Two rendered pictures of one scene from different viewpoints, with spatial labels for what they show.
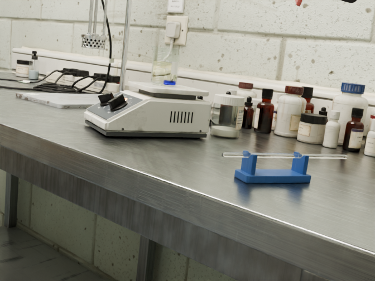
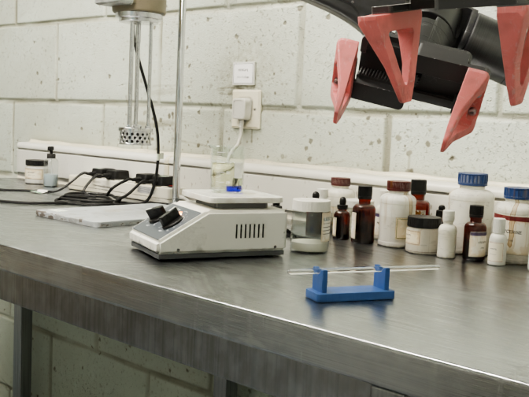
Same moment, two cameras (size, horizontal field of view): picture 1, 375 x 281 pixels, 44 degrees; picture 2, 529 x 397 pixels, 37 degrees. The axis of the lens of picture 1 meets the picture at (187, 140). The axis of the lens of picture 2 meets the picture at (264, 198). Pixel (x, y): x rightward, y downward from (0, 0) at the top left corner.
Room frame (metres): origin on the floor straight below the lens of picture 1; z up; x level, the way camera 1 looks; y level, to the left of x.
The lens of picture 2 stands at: (-0.31, -0.05, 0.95)
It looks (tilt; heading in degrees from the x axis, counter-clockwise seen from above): 6 degrees down; 2
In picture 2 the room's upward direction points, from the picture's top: 3 degrees clockwise
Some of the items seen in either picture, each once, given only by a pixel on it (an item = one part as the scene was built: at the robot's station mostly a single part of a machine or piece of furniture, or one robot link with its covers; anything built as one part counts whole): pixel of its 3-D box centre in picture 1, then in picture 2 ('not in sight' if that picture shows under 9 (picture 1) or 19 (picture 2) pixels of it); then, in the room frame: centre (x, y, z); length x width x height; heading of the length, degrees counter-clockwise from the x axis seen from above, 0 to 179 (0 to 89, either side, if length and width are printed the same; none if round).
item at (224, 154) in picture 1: (288, 155); (367, 269); (0.60, -0.13, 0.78); 0.20 x 0.01 x 0.01; 115
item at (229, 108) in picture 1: (227, 115); (310, 224); (0.92, -0.07, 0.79); 0.06 x 0.06 x 0.08
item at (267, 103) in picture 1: (265, 110); (364, 214); (1.03, -0.16, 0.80); 0.04 x 0.04 x 0.10
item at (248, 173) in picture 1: (274, 166); (350, 282); (0.59, -0.12, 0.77); 0.10 x 0.03 x 0.04; 115
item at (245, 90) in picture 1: (243, 102); (339, 204); (1.17, -0.13, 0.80); 0.06 x 0.06 x 0.10
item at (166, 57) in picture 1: (163, 66); (225, 168); (0.88, 0.06, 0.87); 0.06 x 0.05 x 0.08; 77
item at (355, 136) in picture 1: (354, 129); (475, 232); (0.92, -0.33, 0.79); 0.03 x 0.03 x 0.08
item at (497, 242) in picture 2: (374, 137); (497, 241); (0.88, -0.35, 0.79); 0.03 x 0.03 x 0.07
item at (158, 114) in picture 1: (152, 111); (214, 224); (0.86, 0.07, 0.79); 0.22 x 0.13 x 0.08; 119
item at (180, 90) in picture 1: (167, 88); (231, 195); (0.87, 0.05, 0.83); 0.12 x 0.12 x 0.01; 29
